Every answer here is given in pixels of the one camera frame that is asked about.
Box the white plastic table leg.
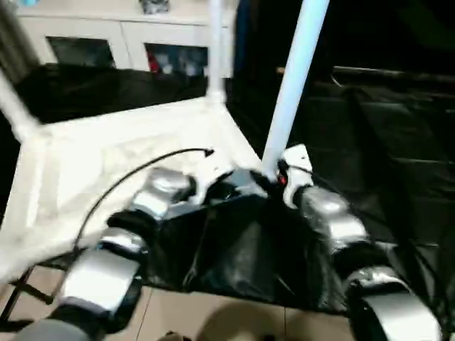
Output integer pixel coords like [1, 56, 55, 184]
[207, 0, 229, 104]
[260, 0, 331, 179]
[0, 70, 43, 142]

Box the black plastic mat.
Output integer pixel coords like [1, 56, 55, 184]
[0, 63, 455, 315]

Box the black box with gold label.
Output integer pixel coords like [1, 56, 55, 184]
[234, 0, 312, 81]

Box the white glass-door cabinet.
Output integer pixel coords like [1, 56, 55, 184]
[15, 0, 238, 78]

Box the dark grey bundle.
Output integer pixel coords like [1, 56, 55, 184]
[139, 0, 172, 15]

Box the grey curtain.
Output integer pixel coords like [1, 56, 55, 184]
[0, 0, 41, 85]

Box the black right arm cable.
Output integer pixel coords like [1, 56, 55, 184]
[289, 164, 323, 186]

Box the black metal table frame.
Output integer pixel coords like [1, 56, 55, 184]
[0, 261, 55, 321]

